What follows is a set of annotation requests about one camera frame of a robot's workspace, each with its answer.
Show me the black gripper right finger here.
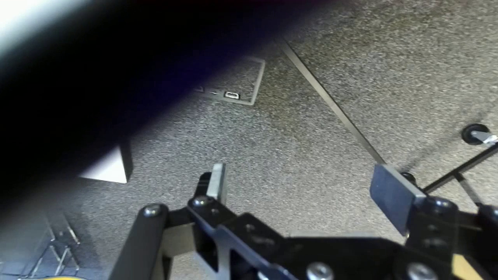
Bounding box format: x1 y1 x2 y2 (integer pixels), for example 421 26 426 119
368 163 460 239

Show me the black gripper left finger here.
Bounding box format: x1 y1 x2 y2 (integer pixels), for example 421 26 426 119
186 161 231 223

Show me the floor outlet box cover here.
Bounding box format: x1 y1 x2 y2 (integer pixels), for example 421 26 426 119
199 55 267 108

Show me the black wheeled stand base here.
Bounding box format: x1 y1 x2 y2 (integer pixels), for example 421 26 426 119
401 122 498 208

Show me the yellow chair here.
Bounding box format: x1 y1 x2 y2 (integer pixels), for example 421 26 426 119
20 211 90 280

